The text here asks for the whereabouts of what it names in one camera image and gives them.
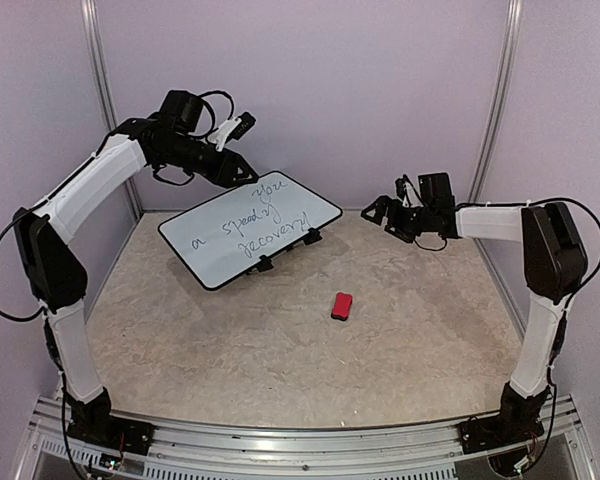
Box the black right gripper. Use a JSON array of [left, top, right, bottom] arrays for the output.
[[360, 194, 434, 242]]

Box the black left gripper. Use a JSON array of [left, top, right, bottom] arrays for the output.
[[158, 133, 261, 187]]

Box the white whiteboard black frame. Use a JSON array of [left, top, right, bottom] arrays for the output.
[[158, 171, 343, 291]]

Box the black wire easel stand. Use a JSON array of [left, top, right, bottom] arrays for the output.
[[246, 227, 322, 275]]

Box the red black whiteboard eraser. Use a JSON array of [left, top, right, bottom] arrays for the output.
[[330, 292, 353, 321]]

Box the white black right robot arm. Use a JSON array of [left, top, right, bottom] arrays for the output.
[[361, 172, 588, 399]]

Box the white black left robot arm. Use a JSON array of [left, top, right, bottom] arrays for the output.
[[14, 90, 259, 405]]

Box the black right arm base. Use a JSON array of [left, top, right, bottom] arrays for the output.
[[457, 382, 551, 454]]

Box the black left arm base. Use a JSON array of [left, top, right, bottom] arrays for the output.
[[66, 388, 155, 456]]

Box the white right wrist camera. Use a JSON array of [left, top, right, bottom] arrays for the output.
[[395, 174, 420, 208]]

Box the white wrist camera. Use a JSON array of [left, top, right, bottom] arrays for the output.
[[395, 174, 420, 208], [207, 112, 256, 152]]

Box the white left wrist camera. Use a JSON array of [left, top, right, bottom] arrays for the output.
[[207, 112, 256, 152]]

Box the aluminium left corner post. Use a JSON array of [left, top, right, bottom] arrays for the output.
[[79, 0, 144, 223]]

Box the aluminium corner post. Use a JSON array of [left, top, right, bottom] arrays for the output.
[[79, 0, 144, 223], [467, 0, 524, 206]]

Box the aluminium right corner post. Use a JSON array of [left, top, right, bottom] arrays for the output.
[[467, 0, 524, 206]]

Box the aluminium front rail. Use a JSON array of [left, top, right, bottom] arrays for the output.
[[19, 394, 596, 480]]

